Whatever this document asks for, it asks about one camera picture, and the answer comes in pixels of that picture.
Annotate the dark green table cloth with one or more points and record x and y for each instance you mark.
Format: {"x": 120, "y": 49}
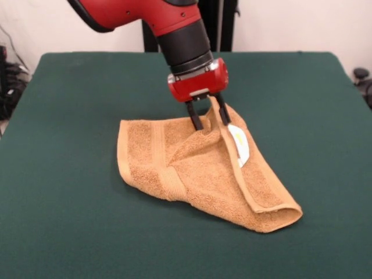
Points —
{"x": 87, "y": 87}

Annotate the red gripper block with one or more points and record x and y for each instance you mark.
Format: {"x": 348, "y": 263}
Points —
{"x": 200, "y": 84}

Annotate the black stand column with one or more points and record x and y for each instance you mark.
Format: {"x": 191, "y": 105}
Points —
{"x": 223, "y": 26}

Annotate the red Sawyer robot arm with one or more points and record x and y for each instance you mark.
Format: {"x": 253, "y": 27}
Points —
{"x": 180, "y": 40}

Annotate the tan terry towel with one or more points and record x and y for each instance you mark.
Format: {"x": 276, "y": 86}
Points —
{"x": 203, "y": 174}

